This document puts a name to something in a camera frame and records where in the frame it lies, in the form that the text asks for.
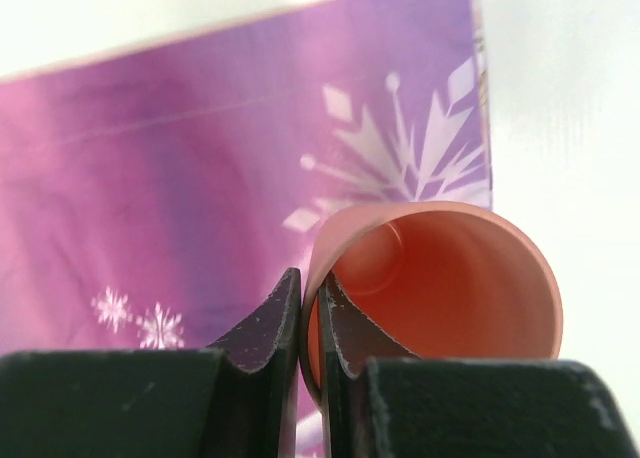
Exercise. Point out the pink plastic cup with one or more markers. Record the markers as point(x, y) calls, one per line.
point(442, 278)

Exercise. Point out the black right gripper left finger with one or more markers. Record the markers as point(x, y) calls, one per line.
point(234, 398)

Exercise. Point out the purple princess placemat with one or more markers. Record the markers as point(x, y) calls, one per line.
point(153, 200)

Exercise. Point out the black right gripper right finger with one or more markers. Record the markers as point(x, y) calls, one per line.
point(380, 400)

